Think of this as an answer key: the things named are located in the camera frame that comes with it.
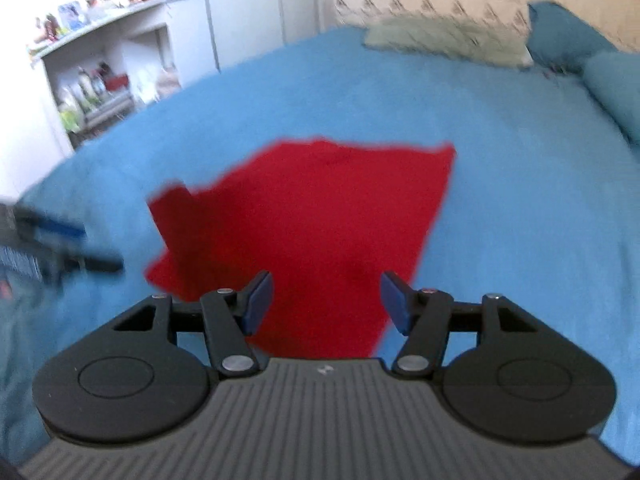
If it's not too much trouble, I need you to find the red knit sweater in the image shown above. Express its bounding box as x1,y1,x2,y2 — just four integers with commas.
145,140,456,359

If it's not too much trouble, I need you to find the white shelf unit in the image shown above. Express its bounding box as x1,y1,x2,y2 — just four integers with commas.
32,0,218,159

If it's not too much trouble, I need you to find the red box on shelf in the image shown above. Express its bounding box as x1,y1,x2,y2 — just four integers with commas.
104,74,129,92

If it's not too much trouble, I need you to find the blue bed sheet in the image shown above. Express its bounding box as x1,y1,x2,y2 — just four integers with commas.
1,27,639,464

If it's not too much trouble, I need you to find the white wardrobe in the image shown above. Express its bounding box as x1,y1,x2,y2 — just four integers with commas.
208,0,320,72

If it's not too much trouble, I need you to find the rolled blue duvet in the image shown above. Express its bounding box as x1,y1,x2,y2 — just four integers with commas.
582,51,640,144

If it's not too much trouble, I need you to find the green pillow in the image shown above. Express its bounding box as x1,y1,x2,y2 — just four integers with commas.
363,15,534,68

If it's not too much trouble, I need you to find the teal pillow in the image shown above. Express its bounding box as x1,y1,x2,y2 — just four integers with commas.
526,0,618,74

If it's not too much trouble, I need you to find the cream embroidered pillow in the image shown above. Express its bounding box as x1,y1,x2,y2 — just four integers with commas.
333,0,530,36

